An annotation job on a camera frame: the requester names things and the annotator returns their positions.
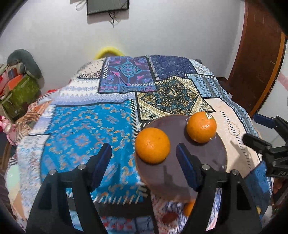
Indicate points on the blue patchwork bedspread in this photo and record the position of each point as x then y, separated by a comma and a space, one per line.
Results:
110, 100

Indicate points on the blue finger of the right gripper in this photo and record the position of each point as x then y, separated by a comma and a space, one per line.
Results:
277, 123
264, 148

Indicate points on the grey green plush pillow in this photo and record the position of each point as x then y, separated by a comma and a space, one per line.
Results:
26, 63

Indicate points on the pink plush toy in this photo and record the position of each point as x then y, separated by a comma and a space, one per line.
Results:
9, 129

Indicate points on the red gift boxes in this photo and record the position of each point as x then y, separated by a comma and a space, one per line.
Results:
10, 77

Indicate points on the red tomato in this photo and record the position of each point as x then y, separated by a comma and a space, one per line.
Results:
169, 217

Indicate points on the large orange with sticker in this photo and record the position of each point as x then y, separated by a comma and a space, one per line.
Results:
201, 127

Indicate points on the small black wall screen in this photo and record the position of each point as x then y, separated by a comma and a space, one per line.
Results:
100, 6

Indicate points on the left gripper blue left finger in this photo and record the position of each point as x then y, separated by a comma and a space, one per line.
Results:
50, 210

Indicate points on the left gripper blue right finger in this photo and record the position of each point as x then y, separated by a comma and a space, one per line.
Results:
237, 212

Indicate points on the small tangerine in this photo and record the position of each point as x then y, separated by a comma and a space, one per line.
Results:
188, 207

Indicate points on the yellow curved foam object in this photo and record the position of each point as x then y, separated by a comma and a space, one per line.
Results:
108, 50

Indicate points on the purple round plate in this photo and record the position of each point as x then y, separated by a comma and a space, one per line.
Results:
168, 179

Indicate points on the brown wooden door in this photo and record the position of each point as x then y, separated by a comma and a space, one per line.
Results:
258, 59

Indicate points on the large orange without sticker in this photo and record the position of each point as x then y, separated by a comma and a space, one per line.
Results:
152, 145

